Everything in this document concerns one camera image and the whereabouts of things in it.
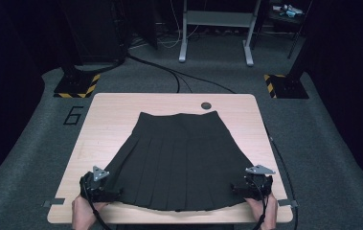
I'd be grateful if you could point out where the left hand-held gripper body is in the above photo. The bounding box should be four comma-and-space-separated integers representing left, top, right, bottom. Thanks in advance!
79, 165, 111, 203

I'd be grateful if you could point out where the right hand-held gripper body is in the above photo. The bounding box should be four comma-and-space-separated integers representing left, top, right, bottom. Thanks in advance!
244, 164, 277, 201

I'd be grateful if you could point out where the black pleated skirt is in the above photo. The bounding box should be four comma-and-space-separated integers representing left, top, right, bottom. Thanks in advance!
103, 110, 256, 213

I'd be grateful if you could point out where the person's right hand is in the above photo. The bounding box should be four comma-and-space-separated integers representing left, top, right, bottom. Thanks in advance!
244, 193, 279, 230

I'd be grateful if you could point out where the person's left hand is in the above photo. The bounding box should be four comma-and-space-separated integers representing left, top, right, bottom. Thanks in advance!
71, 194, 109, 230

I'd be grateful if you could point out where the grey tape strip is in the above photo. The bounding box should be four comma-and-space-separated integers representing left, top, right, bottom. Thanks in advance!
42, 197, 66, 209
277, 198, 299, 208

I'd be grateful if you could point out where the black stand base hazard tape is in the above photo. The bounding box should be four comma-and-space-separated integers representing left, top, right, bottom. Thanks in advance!
53, 65, 102, 100
262, 72, 310, 100

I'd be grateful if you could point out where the black cabinet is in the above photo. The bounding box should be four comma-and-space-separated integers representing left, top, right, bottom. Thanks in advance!
57, 0, 129, 66

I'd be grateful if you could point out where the dark shelf with clutter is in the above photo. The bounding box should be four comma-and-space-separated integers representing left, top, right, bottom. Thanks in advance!
264, 0, 312, 60

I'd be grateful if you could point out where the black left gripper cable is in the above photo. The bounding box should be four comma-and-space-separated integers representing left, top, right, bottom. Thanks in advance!
81, 176, 113, 230

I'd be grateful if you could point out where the black cable along table edge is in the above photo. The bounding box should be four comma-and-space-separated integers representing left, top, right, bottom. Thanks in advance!
263, 123, 299, 230

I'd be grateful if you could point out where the black floor cable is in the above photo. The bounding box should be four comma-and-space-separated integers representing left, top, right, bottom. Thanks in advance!
125, 53, 237, 95

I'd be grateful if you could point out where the white metal desk frame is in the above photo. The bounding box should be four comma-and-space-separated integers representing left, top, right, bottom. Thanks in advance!
178, 0, 262, 67

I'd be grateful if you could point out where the white floor cable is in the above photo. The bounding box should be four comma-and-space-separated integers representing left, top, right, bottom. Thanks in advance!
127, 0, 200, 51

